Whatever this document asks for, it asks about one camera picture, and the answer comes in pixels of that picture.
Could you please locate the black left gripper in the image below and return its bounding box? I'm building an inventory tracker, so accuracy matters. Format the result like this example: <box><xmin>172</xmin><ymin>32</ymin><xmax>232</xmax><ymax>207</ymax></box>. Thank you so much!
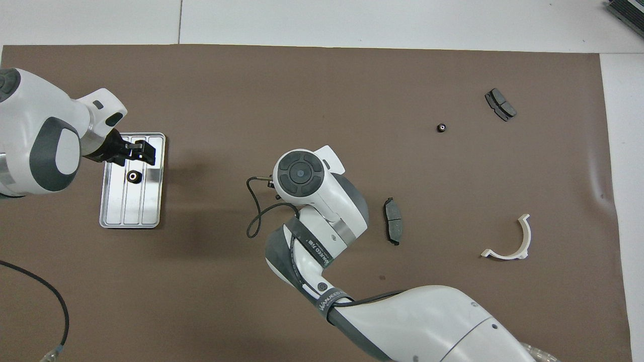
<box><xmin>85</xmin><ymin>129</ymin><xmax>156</xmax><ymax>166</ymax></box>

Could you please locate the silver metal tray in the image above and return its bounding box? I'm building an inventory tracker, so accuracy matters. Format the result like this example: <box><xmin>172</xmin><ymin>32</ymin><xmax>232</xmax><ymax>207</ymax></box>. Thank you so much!
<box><xmin>99</xmin><ymin>132</ymin><xmax>167</xmax><ymax>229</ymax></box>

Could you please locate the brown table mat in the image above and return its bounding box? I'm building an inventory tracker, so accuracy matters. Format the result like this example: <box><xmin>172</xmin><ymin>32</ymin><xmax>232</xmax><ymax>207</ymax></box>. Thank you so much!
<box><xmin>0</xmin><ymin>44</ymin><xmax>633</xmax><ymax>362</ymax></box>

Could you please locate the long dark grey brake pad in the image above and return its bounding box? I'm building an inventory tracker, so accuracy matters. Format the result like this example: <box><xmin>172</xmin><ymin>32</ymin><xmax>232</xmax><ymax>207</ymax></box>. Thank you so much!
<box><xmin>383</xmin><ymin>197</ymin><xmax>404</xmax><ymax>246</ymax></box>

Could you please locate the short dark grey brake pad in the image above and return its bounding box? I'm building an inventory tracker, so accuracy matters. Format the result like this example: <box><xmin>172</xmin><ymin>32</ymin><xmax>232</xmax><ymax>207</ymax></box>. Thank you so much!
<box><xmin>485</xmin><ymin>88</ymin><xmax>518</xmax><ymax>122</ymax></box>

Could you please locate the dark ribbed device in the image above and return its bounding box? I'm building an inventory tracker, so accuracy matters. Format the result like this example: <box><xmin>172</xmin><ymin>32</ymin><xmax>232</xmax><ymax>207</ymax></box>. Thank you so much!
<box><xmin>605</xmin><ymin>0</ymin><xmax>644</xmax><ymax>38</ymax></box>

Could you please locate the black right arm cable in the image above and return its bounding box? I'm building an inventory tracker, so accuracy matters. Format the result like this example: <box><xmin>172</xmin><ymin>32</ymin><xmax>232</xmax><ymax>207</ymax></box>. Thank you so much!
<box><xmin>246</xmin><ymin>175</ymin><xmax>403</xmax><ymax>307</ymax></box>

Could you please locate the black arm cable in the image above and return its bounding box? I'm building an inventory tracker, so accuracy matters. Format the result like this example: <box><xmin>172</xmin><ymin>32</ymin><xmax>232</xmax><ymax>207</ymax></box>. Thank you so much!
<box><xmin>246</xmin><ymin>175</ymin><xmax>403</xmax><ymax>307</ymax></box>
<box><xmin>0</xmin><ymin>260</ymin><xmax>70</xmax><ymax>362</ymax></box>

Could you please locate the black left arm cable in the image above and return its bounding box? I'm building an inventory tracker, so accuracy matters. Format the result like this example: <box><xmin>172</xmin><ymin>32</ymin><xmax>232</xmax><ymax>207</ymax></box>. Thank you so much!
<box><xmin>0</xmin><ymin>260</ymin><xmax>70</xmax><ymax>362</ymax></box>

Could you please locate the white curved plastic bracket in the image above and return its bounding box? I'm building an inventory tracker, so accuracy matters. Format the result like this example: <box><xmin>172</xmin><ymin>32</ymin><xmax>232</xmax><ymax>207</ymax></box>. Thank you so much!
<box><xmin>480</xmin><ymin>214</ymin><xmax>532</xmax><ymax>261</ymax></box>

